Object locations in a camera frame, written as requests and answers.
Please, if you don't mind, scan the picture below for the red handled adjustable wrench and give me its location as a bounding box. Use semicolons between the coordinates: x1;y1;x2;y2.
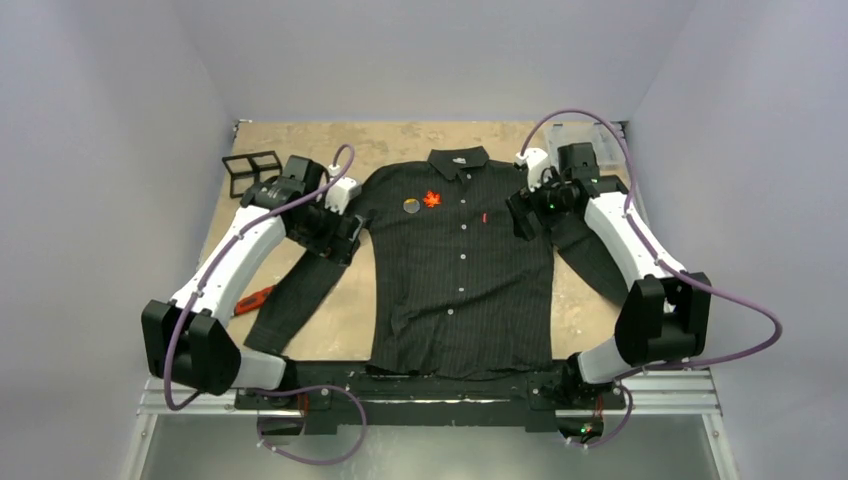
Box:
233;286;274;316

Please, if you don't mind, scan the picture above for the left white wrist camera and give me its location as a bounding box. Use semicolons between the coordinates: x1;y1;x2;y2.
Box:
324;165;362;215

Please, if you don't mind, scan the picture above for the clear plastic organizer box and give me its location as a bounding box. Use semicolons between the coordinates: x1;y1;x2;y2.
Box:
542;121;626;170

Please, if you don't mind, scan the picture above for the black display frame box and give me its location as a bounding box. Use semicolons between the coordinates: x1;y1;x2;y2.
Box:
221;150;282;199

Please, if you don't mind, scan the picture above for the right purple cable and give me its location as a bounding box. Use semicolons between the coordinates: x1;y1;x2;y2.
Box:
520;109;784;450

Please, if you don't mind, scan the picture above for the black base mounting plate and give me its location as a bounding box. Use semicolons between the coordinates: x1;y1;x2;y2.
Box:
234;361;627;438

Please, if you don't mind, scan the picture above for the black pinstriped shirt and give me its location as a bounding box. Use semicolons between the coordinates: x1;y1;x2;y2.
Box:
243;146;631;382

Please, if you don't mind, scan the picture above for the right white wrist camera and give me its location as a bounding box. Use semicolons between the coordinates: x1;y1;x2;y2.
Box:
514;147;551;192

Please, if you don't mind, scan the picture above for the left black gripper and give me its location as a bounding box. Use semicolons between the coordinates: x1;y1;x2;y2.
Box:
288;196;363;265

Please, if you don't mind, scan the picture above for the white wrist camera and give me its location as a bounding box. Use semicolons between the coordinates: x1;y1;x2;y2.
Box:
514;147;551;192
324;165;362;215

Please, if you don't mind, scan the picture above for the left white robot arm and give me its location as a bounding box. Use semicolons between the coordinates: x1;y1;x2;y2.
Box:
141;155;366;409

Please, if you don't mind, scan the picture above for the round silver brooch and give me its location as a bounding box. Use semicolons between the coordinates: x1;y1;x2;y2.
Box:
403;198;421;214

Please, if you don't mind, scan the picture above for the aluminium rail frame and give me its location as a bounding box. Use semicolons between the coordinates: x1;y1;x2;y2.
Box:
119;371;738;479

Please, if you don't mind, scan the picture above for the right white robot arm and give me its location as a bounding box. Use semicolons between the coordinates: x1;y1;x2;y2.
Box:
506;143;711;407

